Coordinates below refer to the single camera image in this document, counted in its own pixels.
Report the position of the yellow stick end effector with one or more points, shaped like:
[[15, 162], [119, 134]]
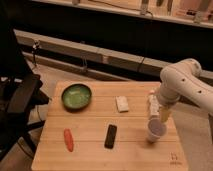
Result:
[[165, 113]]

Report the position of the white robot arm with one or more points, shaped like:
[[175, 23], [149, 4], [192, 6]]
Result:
[[182, 79]]

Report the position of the white paper cup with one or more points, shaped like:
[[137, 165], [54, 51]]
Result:
[[156, 130]]

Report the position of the white block object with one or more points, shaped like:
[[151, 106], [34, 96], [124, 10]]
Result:
[[153, 105]]

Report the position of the black rectangular remote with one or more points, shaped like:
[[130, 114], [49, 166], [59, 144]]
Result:
[[110, 136]]

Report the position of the wooden table board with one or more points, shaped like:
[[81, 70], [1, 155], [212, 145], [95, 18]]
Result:
[[131, 151]]

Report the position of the green round bowl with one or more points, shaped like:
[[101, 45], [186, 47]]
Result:
[[76, 96]]

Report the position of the orange carrot toy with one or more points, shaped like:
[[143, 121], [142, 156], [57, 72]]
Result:
[[68, 140]]

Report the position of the black office chair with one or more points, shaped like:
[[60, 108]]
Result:
[[19, 94]]

